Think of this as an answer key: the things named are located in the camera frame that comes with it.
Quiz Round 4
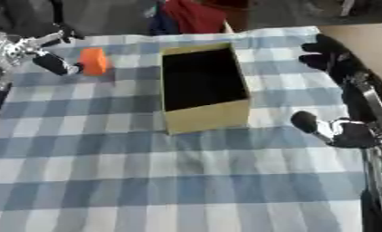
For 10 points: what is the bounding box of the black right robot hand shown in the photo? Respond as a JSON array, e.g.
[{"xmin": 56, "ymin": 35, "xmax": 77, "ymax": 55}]
[{"xmin": 289, "ymin": 33, "xmax": 382, "ymax": 150}]

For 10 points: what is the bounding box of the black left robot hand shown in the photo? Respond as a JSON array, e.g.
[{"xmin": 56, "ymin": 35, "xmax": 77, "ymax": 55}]
[{"xmin": 8, "ymin": 23, "xmax": 87, "ymax": 77}]

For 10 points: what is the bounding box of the tan cardboard box black inside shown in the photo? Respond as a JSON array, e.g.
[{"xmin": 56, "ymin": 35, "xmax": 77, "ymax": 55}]
[{"xmin": 159, "ymin": 42, "xmax": 253, "ymax": 136}]

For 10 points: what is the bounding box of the orange block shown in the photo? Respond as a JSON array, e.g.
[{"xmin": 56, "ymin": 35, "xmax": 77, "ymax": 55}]
[{"xmin": 77, "ymin": 47, "xmax": 112, "ymax": 77}]

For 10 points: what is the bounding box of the person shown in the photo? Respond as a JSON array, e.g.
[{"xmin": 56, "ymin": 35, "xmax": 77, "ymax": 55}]
[{"xmin": 145, "ymin": 0, "xmax": 250, "ymax": 36}]

